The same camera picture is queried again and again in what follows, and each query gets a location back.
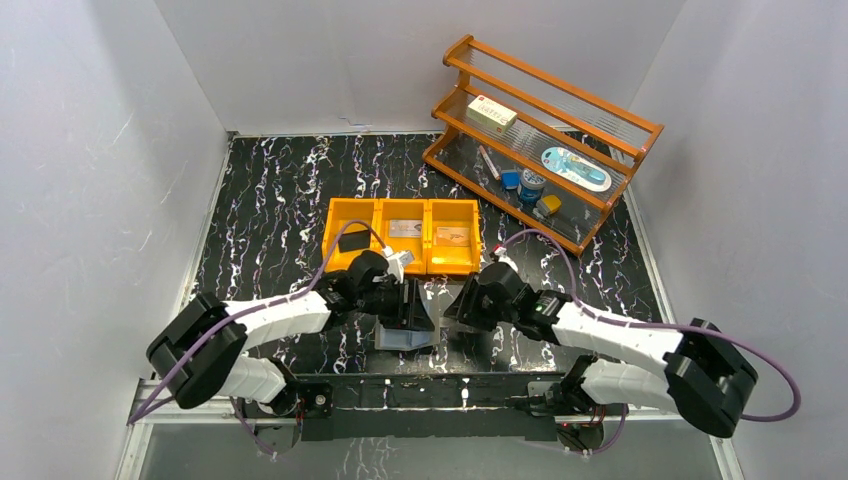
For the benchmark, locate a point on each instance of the white pen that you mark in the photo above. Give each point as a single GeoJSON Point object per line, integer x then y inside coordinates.
{"type": "Point", "coordinates": [495, 172]}

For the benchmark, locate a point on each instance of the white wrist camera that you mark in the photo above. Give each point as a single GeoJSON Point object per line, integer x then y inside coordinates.
{"type": "Point", "coordinates": [499, 254]}
{"type": "Point", "coordinates": [397, 262]}

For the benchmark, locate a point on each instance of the yellow grey eraser block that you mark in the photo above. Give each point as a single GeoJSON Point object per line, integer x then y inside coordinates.
{"type": "Point", "coordinates": [547, 206]}

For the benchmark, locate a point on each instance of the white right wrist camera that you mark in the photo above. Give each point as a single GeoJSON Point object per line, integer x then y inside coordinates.
{"type": "Point", "coordinates": [499, 254]}

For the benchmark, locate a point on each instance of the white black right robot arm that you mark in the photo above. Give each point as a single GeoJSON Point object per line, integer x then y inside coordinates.
{"type": "Point", "coordinates": [695, 374]}

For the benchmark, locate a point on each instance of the blue and white round tin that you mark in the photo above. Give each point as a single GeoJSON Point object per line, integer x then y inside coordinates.
{"type": "Point", "coordinates": [531, 186]}

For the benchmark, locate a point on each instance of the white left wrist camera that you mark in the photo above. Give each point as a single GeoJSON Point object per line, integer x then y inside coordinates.
{"type": "Point", "coordinates": [397, 262]}

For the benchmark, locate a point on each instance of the orange wooden shelf rack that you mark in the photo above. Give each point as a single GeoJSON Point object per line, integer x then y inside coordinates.
{"type": "Point", "coordinates": [551, 113]}

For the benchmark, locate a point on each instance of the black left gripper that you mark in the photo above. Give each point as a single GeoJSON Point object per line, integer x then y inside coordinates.
{"type": "Point", "coordinates": [406, 304]}

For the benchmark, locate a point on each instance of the small blue block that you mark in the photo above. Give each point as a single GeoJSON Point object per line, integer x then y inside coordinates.
{"type": "Point", "coordinates": [510, 179]}

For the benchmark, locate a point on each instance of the grey card holder wallet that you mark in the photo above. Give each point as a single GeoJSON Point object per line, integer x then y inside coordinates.
{"type": "Point", "coordinates": [404, 340]}

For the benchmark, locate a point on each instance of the yellow plastic triple bin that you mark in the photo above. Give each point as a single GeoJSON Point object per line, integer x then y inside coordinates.
{"type": "Point", "coordinates": [351, 214]}

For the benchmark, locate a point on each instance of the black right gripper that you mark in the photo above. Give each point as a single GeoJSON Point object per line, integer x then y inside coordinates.
{"type": "Point", "coordinates": [470, 294]}

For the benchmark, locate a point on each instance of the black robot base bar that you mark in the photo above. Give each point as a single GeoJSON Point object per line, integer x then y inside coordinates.
{"type": "Point", "coordinates": [459, 405]}

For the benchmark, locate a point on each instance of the blue razor blister pack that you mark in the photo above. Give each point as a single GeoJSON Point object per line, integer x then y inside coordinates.
{"type": "Point", "coordinates": [575, 168]}

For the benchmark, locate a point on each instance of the white box with red label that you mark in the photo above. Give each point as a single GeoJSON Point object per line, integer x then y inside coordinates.
{"type": "Point", "coordinates": [491, 114]}

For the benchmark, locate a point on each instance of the tan card in bin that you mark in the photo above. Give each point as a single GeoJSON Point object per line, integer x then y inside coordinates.
{"type": "Point", "coordinates": [452, 236]}

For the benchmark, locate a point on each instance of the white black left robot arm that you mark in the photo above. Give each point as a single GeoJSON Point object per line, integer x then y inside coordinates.
{"type": "Point", "coordinates": [202, 352]}

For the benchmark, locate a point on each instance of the black card in bin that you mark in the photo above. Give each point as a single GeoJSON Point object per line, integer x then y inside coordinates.
{"type": "Point", "coordinates": [354, 241]}

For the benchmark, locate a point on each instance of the silver card in bin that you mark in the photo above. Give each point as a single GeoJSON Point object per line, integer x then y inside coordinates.
{"type": "Point", "coordinates": [405, 228]}

